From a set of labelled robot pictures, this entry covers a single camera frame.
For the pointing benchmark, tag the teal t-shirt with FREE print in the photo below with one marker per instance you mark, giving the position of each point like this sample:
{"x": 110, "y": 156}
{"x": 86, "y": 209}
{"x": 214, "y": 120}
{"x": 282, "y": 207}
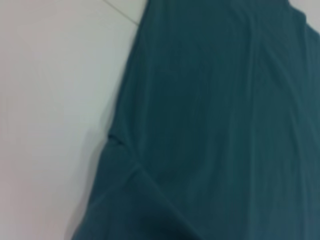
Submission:
{"x": 212, "y": 120}

